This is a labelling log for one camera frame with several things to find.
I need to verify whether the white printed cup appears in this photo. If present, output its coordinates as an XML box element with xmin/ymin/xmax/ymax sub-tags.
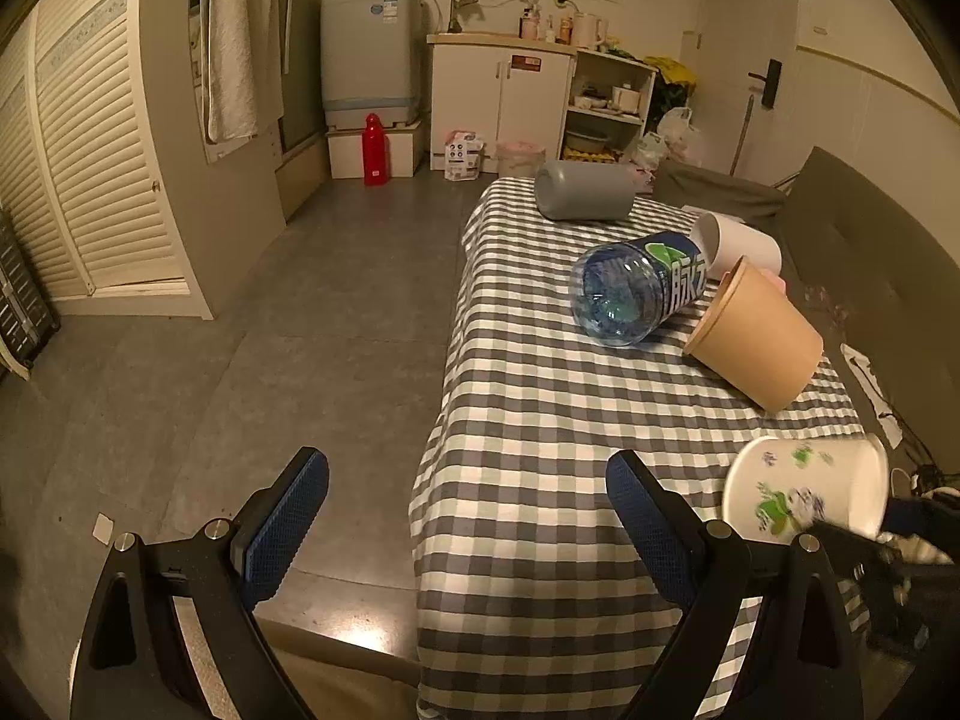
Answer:
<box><xmin>721</xmin><ymin>433</ymin><xmax>890</xmax><ymax>541</ymax></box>

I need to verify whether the yellow cloth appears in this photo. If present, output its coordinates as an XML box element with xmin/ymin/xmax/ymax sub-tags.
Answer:
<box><xmin>645</xmin><ymin>55</ymin><xmax>697</xmax><ymax>87</ymax></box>

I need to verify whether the white louvred wardrobe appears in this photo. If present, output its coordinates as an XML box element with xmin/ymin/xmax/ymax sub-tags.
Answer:
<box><xmin>0</xmin><ymin>0</ymin><xmax>286</xmax><ymax>320</ymax></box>

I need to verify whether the broom stick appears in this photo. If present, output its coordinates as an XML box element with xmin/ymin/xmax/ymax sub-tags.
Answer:
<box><xmin>731</xmin><ymin>94</ymin><xmax>753</xmax><ymax>177</ymax></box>

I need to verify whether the red bottle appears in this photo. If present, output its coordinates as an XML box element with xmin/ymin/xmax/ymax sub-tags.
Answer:
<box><xmin>363</xmin><ymin>112</ymin><xmax>388</xmax><ymax>187</ymax></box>

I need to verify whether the dark green cushion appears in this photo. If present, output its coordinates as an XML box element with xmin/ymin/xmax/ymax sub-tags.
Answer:
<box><xmin>656</xmin><ymin>161</ymin><xmax>788</xmax><ymax>222</ymax></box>

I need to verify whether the checked tablecloth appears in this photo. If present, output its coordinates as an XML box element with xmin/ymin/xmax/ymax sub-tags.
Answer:
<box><xmin>409</xmin><ymin>176</ymin><xmax>886</xmax><ymax>720</ymax></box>

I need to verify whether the blue plastic bottle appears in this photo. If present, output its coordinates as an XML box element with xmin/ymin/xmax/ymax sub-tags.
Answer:
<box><xmin>571</xmin><ymin>232</ymin><xmax>712</xmax><ymax>347</ymax></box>

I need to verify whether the grey green sofa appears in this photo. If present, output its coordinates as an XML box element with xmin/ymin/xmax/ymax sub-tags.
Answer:
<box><xmin>652</xmin><ymin>146</ymin><xmax>960</xmax><ymax>511</ymax></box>

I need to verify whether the white hanging towel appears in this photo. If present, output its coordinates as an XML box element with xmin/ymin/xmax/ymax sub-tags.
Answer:
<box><xmin>191</xmin><ymin>0</ymin><xmax>262</xmax><ymax>145</ymax></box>

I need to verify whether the white plastic bag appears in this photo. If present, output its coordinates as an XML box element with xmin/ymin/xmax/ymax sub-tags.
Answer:
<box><xmin>658</xmin><ymin>106</ymin><xmax>702</xmax><ymax>162</ymax></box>
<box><xmin>622</xmin><ymin>131</ymin><xmax>668</xmax><ymax>170</ymax></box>

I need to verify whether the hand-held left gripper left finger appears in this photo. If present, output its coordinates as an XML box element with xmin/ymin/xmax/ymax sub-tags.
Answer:
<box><xmin>70</xmin><ymin>447</ymin><xmax>331</xmax><ymax>720</ymax></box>

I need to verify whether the brown paper cup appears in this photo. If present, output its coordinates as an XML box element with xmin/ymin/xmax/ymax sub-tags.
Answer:
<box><xmin>682</xmin><ymin>255</ymin><xmax>824</xmax><ymax>413</ymax></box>

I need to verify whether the grey cup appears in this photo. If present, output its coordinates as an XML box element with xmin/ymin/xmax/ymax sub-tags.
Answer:
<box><xmin>534</xmin><ymin>160</ymin><xmax>638</xmax><ymax>222</ymax></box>

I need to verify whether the black crate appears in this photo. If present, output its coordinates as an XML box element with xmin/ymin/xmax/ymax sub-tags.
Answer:
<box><xmin>0</xmin><ymin>210</ymin><xmax>61</xmax><ymax>380</ymax></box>

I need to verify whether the plain white cup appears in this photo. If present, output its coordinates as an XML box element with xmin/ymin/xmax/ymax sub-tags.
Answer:
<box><xmin>690</xmin><ymin>212</ymin><xmax>783</xmax><ymax>280</ymax></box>

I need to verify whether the washing machine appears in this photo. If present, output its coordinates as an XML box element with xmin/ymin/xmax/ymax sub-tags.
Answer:
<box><xmin>321</xmin><ymin>0</ymin><xmax>425</xmax><ymax>125</ymax></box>

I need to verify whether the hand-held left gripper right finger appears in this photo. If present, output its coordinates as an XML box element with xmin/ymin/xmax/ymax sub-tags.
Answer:
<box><xmin>604</xmin><ymin>450</ymin><xmax>875</xmax><ymax>720</ymax></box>

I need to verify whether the black cable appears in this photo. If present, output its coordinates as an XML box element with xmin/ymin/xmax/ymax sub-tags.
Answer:
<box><xmin>877</xmin><ymin>409</ymin><xmax>960</xmax><ymax>492</ymax></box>

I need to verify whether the pink bin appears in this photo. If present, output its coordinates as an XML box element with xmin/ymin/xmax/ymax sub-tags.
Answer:
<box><xmin>495</xmin><ymin>139</ymin><xmax>546</xmax><ymax>177</ymax></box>

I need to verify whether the printed packet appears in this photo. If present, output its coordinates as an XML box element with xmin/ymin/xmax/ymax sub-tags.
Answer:
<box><xmin>444</xmin><ymin>131</ymin><xmax>485</xmax><ymax>181</ymax></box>

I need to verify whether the black door handle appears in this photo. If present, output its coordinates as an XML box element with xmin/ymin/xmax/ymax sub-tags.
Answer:
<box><xmin>748</xmin><ymin>58</ymin><xmax>782</xmax><ymax>104</ymax></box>

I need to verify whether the white paper strip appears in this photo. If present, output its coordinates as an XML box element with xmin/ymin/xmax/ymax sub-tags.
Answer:
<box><xmin>840</xmin><ymin>343</ymin><xmax>902</xmax><ymax>445</ymax></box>

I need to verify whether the white sink cabinet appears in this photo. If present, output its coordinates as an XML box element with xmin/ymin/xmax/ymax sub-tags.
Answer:
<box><xmin>427</xmin><ymin>32</ymin><xmax>578</xmax><ymax>175</ymax></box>

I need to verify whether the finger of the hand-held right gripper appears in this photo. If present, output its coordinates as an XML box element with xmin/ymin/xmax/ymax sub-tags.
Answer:
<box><xmin>812</xmin><ymin>519</ymin><xmax>905</xmax><ymax>580</ymax></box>
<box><xmin>887</xmin><ymin>467</ymin><xmax>960</xmax><ymax>537</ymax></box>

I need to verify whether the white open shelf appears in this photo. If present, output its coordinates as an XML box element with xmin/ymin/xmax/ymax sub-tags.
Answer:
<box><xmin>561</xmin><ymin>49</ymin><xmax>659</xmax><ymax>166</ymax></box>

